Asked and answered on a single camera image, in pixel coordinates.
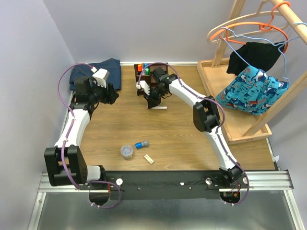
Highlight wrist white camera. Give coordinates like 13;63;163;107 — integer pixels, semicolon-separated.
92;69;110;88
136;80;150;95

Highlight clear round pin container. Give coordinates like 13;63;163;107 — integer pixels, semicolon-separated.
120;145;133;159

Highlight orange plastic hanger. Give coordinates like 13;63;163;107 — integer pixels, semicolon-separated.
210;1;291;54

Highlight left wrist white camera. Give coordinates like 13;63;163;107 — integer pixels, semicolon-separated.
92;69;110;88

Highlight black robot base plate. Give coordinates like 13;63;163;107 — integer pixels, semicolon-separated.
89;170;247;200

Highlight blue shark print shorts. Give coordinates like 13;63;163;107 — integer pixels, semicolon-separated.
216;66;289;115

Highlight brown wooden desk organizer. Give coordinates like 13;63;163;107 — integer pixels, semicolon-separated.
134;63;168;88

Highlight wooden clothes rack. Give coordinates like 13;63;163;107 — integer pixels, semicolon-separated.
197;0;307;144

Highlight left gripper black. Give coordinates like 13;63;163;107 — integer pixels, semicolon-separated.
89;79;119;104

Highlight orange capped black highlighter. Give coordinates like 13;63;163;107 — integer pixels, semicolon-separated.
137;64;142;74

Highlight aluminium frame rail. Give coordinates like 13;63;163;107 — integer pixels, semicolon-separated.
29;170;304;230

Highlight light blue wire hanger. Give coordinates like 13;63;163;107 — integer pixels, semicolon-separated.
219;26;299;81

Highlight folded blue jeans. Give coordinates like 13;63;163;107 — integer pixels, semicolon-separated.
69;58;121;91

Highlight black garment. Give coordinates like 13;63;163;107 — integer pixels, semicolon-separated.
226;42;285;76

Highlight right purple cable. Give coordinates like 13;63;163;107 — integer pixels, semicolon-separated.
137;62;250;207

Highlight blue and grey glue stick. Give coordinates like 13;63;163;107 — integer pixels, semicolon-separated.
135;140;149;149

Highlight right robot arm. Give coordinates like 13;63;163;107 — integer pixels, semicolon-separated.
136;67;249;188

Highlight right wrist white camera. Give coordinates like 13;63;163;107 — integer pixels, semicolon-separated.
136;80;150;95

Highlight wooden clothes hanger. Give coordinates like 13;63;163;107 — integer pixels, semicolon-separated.
206;0;295;44

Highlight beige eraser block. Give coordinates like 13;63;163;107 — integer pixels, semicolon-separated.
144;154;154;164

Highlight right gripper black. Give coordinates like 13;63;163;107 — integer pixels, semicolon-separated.
142;86;166;109

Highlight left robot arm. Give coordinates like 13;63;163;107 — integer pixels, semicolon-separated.
44;71;119;189

